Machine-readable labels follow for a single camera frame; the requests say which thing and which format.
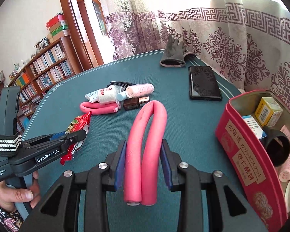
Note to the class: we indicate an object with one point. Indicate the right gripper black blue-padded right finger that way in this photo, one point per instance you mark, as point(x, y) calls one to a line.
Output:
point(210, 194)

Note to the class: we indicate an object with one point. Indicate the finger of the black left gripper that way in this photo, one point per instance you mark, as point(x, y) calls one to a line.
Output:
point(53, 141)

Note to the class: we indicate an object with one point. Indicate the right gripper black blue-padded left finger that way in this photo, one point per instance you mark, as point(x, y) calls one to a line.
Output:
point(59, 208)

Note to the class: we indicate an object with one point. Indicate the red snack packet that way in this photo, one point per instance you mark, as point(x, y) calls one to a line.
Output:
point(76, 133)

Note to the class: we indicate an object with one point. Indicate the white red-print tube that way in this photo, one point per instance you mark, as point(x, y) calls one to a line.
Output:
point(106, 95)

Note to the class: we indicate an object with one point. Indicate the pink foam curler long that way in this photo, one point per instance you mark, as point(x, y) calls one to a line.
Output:
point(142, 155)

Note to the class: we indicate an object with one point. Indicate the blue white medicine box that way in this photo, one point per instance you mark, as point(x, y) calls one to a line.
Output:
point(254, 127)

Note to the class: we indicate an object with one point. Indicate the black plastic cup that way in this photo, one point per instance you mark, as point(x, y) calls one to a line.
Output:
point(277, 145)

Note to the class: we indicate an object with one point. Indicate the yellow white medicine box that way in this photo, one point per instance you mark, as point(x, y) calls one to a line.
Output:
point(268, 112)

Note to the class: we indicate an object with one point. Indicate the person's left hand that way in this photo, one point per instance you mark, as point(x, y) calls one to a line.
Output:
point(10, 196)

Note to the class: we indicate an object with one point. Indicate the pink foam curler bent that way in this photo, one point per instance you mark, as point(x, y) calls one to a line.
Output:
point(98, 109)

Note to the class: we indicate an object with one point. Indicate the red biscuit tin box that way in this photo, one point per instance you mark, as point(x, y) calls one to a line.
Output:
point(258, 176)

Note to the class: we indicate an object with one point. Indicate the light blue cap stick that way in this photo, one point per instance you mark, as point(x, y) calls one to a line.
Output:
point(121, 96)

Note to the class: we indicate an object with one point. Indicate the small brown box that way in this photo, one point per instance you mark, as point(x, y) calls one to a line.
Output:
point(135, 103)

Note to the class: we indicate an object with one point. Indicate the wooden bookshelf with books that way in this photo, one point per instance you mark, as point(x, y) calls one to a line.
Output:
point(55, 63)

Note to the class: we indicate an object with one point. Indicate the black comb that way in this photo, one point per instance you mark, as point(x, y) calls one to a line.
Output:
point(120, 83)

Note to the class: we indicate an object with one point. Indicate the stacked coloured boxes on shelf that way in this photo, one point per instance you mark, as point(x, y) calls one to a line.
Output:
point(58, 28)

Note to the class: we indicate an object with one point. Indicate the black smartphone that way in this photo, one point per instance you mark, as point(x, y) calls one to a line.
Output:
point(203, 84)

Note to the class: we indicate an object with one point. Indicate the grey glove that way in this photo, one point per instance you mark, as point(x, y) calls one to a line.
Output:
point(175, 54)

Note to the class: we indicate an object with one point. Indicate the patterned purple white curtain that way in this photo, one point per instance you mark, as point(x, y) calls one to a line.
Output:
point(246, 41)

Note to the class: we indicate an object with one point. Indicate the wooden door frame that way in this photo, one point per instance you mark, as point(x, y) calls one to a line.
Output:
point(83, 20)

